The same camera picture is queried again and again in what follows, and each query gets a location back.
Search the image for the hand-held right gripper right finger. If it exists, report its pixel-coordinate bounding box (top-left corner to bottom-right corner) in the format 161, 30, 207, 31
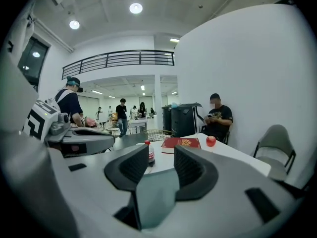
142, 144, 299, 238

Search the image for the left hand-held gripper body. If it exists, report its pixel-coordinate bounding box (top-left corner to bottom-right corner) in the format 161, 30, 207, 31
23, 99, 73, 144

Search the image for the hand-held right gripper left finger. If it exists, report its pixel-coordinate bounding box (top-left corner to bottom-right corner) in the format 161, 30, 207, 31
48, 144, 150, 238

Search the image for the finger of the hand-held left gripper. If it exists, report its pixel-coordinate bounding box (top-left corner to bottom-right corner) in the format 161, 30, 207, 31
61, 135, 116, 158
70, 128, 115, 137

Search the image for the clear bottle with red cap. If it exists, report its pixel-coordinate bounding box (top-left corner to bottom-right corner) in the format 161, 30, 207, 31
144, 139, 157, 169

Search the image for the dark window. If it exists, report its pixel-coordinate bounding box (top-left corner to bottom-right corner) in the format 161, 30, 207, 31
17, 36, 49, 85

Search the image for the red hardcover book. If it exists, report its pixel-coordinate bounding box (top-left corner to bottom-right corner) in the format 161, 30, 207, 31
160, 137, 202, 155

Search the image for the grey chair with black legs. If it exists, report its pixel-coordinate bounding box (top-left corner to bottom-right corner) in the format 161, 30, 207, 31
253, 124, 297, 181

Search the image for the small black bin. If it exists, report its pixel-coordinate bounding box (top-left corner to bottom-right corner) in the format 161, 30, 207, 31
161, 105, 173, 132

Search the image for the black balcony railing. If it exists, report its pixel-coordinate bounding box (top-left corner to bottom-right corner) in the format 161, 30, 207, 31
61, 50, 175, 80

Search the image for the large black bin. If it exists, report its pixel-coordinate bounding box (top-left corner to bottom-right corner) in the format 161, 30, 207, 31
170, 103, 203, 137

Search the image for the gold wire basket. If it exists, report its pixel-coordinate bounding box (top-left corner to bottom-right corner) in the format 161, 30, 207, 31
143, 129, 174, 142

